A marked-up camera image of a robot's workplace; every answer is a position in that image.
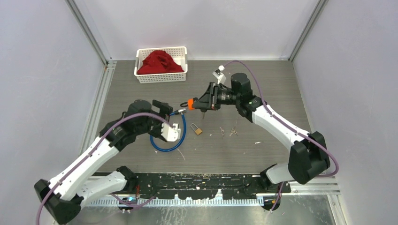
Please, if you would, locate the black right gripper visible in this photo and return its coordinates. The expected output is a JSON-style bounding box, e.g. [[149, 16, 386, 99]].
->
[[193, 82, 240, 111]]

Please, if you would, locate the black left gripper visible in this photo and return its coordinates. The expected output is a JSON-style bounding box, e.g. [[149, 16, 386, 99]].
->
[[136, 101, 173, 139]]

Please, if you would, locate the black headed key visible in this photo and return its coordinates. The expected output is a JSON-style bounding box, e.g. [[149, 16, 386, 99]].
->
[[201, 109, 206, 119]]

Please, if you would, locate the orange black padlock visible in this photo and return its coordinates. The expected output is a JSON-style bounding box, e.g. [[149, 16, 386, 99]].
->
[[180, 97, 198, 110]]

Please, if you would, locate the brass padlock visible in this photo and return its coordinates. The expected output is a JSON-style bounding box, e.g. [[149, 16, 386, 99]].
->
[[190, 123, 203, 135]]

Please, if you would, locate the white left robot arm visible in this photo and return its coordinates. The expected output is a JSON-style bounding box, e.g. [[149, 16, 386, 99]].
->
[[34, 100, 180, 225]]

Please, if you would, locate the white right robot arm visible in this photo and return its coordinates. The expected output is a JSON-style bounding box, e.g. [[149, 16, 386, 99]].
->
[[187, 73, 330, 193]]

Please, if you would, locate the silver key bunch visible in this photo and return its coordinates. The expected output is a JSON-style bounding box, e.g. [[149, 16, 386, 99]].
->
[[229, 127, 237, 136]]

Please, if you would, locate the red cloth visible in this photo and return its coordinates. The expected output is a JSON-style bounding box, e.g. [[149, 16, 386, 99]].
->
[[137, 50, 184, 75]]

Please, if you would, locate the white perforated plastic basket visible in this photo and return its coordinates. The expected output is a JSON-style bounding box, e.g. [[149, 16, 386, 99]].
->
[[133, 46, 188, 84]]

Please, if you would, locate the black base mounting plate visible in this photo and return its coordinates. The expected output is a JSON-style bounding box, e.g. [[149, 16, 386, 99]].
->
[[90, 172, 291, 201]]

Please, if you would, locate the blue cable lock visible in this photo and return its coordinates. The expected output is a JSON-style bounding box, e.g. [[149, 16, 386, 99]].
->
[[150, 108, 187, 152]]

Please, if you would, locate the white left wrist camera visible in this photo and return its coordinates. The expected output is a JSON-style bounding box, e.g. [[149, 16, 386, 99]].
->
[[161, 123, 182, 142]]

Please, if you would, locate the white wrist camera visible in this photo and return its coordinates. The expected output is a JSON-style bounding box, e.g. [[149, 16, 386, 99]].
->
[[161, 123, 182, 142], [212, 65, 226, 84]]

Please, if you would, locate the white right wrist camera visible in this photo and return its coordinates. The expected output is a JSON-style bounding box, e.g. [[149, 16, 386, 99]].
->
[[212, 65, 226, 84]]

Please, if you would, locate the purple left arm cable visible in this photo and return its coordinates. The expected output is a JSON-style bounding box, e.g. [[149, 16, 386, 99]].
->
[[36, 112, 172, 225]]

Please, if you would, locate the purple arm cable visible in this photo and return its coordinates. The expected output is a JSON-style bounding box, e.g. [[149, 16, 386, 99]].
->
[[223, 60, 339, 212], [36, 112, 172, 225]]

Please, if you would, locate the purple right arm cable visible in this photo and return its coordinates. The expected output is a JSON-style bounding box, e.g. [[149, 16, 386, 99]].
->
[[223, 60, 339, 212]]

